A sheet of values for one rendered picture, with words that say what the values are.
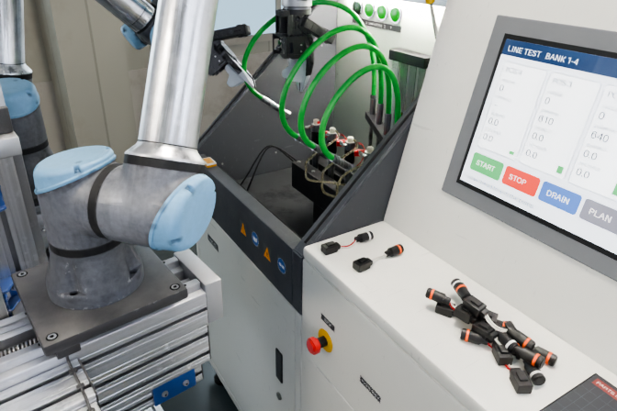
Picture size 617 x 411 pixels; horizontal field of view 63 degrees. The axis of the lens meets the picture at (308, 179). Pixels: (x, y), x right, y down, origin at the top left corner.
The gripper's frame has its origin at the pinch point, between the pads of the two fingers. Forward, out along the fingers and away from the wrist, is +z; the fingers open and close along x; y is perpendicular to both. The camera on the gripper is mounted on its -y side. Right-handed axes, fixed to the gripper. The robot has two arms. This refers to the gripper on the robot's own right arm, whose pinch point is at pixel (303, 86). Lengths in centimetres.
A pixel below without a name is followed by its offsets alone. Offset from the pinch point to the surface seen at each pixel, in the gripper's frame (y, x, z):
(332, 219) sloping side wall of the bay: 13.7, 34.8, 19.5
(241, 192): 19.3, 0.1, 26.5
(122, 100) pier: 16, -148, 39
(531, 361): 11, 82, 21
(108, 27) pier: 17, -148, 4
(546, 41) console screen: -11, 60, -20
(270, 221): 20.0, 18.0, 26.5
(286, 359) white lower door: 22, 28, 61
